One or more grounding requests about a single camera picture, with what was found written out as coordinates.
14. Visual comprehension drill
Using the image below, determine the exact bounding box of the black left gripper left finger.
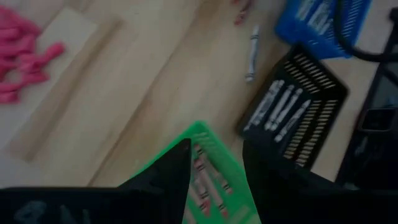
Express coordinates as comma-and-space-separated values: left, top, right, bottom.
0, 138, 192, 224

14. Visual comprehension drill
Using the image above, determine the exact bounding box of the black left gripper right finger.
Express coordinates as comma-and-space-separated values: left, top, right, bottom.
242, 140, 398, 224

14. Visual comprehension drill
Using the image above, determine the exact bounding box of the black plastic basket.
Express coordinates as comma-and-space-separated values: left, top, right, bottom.
235, 43, 349, 170

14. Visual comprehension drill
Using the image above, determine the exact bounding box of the green plastic basket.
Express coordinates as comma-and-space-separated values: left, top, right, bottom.
129, 120, 262, 224

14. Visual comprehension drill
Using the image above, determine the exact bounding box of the blue plastic basket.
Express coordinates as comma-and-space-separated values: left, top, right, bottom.
274, 0, 373, 60

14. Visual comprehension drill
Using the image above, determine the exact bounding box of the thick black cable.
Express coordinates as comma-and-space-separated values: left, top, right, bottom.
333, 0, 398, 63

